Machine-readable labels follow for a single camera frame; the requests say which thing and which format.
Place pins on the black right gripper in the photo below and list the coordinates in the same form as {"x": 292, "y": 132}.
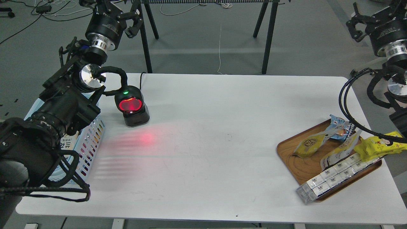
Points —
{"x": 389, "y": 30}

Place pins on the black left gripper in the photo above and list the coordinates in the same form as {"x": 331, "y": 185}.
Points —
{"x": 106, "y": 26}

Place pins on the yellow nut snack pouch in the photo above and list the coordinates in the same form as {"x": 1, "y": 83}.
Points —
{"x": 311, "y": 144}

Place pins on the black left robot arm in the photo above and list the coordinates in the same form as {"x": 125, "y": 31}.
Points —
{"x": 33, "y": 162}

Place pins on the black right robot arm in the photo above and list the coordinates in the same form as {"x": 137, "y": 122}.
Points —
{"x": 387, "y": 87}

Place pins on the blue snack packet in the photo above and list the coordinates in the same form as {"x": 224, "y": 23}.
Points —
{"x": 343, "y": 128}

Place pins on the yellow cartoon snack bag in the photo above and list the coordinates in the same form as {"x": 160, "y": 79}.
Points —
{"x": 375, "y": 147}

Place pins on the white red snack bag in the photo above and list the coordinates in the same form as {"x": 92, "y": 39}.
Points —
{"x": 68, "y": 142}

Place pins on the black barcode scanner red window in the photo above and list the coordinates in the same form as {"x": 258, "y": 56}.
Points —
{"x": 130, "y": 102}

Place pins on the white yellow standing pouch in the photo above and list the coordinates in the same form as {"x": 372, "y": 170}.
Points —
{"x": 340, "y": 152}

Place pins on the round wooden tray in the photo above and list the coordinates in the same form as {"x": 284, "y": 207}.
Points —
{"x": 304, "y": 169}

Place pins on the long clear biscuit pack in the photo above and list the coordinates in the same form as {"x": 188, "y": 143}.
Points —
{"x": 334, "y": 179}

